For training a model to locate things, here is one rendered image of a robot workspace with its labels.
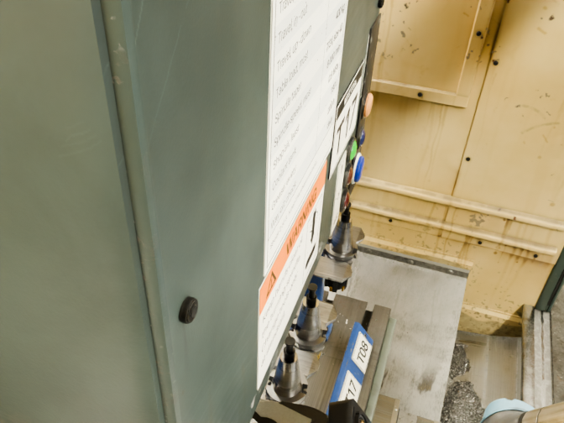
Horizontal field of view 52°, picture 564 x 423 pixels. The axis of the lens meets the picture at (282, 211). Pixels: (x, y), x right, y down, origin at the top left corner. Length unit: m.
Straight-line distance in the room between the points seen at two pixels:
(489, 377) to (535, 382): 0.19
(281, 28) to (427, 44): 1.06
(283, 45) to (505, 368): 1.52
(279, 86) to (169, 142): 0.12
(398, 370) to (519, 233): 0.46
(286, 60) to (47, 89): 0.15
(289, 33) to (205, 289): 0.13
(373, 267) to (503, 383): 0.46
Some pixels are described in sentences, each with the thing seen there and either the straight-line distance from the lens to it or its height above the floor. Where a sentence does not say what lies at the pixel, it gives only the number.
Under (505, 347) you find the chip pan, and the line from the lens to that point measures 1.80.
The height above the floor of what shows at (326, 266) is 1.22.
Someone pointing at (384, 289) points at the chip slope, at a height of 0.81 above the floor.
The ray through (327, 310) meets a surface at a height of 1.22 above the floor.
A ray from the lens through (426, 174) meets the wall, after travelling 1.49.
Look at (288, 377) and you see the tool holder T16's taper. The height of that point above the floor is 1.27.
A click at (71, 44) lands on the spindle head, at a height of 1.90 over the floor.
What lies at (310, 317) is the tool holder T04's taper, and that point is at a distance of 0.92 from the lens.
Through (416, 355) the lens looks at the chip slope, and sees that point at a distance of 1.59.
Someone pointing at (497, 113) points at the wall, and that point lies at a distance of 1.40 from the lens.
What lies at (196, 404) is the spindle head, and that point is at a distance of 0.31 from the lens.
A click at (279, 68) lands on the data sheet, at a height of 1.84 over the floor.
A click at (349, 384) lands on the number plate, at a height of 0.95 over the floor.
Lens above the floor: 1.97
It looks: 39 degrees down
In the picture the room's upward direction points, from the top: 3 degrees clockwise
